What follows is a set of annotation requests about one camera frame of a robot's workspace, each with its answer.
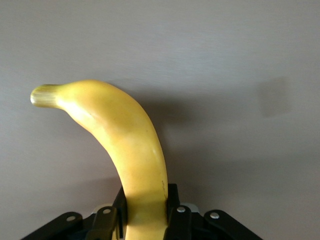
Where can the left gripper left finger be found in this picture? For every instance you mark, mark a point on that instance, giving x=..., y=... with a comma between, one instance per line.
x=107, y=222

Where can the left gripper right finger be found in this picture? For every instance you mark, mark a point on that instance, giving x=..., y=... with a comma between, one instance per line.
x=181, y=222

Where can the yellow banana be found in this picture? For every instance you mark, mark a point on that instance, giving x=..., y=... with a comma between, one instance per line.
x=125, y=150

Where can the table cover sheet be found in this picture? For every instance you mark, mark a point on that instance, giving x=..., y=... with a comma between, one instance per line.
x=225, y=50

